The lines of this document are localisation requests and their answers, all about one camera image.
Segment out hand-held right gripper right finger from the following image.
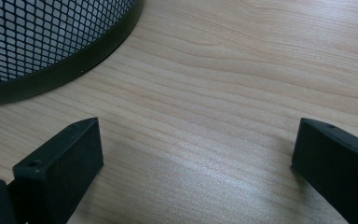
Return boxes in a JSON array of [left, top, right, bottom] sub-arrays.
[[290, 117, 358, 224]]

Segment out black mesh trash bin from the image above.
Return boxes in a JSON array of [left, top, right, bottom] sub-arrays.
[[0, 0, 145, 107]]

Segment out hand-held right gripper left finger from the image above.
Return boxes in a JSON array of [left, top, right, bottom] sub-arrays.
[[12, 117, 104, 224]]

